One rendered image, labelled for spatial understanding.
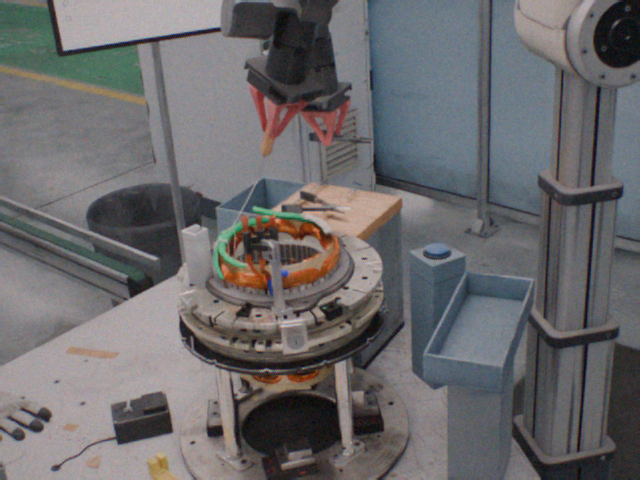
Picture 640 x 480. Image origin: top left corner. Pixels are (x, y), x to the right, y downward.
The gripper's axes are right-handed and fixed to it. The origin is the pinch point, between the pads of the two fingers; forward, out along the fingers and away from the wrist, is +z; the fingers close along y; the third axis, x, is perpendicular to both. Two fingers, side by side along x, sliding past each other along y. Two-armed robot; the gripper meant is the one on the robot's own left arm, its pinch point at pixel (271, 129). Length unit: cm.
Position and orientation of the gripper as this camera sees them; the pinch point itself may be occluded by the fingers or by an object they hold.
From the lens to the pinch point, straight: 129.7
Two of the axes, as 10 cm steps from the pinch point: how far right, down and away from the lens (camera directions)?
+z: -2.3, 7.6, 6.0
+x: 7.2, -2.8, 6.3
